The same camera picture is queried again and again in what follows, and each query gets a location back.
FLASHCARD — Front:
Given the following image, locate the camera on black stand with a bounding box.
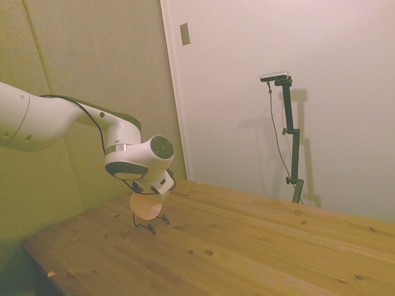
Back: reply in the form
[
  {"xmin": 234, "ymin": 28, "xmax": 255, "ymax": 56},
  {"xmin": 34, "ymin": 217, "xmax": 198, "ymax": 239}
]
[{"xmin": 267, "ymin": 81, "xmax": 305, "ymax": 205}]

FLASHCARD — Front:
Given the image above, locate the pink plastic bowl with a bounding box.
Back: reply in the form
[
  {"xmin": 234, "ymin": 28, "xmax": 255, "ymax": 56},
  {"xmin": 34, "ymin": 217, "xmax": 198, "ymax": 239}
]
[{"xmin": 130, "ymin": 191, "xmax": 164, "ymax": 221}]

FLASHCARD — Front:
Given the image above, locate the black wire dish rack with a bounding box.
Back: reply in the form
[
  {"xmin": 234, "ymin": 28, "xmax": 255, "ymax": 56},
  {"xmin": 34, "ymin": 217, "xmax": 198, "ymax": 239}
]
[{"xmin": 132, "ymin": 212, "xmax": 170, "ymax": 236}]

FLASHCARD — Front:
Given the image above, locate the silver exterior camera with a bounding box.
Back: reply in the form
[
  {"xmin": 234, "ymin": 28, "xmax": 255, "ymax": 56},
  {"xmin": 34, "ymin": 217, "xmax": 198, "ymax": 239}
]
[{"xmin": 260, "ymin": 70, "xmax": 291, "ymax": 83}]

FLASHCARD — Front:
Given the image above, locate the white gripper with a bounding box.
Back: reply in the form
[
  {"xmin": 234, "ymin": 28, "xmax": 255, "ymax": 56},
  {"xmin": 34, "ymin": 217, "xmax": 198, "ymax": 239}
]
[{"xmin": 144, "ymin": 168, "xmax": 176, "ymax": 205}]

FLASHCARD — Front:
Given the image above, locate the black camera stand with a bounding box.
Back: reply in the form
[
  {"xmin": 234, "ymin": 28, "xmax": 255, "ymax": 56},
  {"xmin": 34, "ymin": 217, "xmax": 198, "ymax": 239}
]
[{"xmin": 274, "ymin": 76, "xmax": 305, "ymax": 205}]

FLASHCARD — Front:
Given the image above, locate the white door frame trim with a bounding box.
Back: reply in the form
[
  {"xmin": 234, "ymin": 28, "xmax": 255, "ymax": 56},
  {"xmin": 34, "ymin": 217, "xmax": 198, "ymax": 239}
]
[{"xmin": 160, "ymin": 0, "xmax": 193, "ymax": 181}]

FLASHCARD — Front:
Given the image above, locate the grey wall switch plate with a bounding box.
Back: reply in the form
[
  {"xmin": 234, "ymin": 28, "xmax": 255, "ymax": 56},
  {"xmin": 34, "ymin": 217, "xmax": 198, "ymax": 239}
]
[{"xmin": 179, "ymin": 22, "xmax": 192, "ymax": 46}]

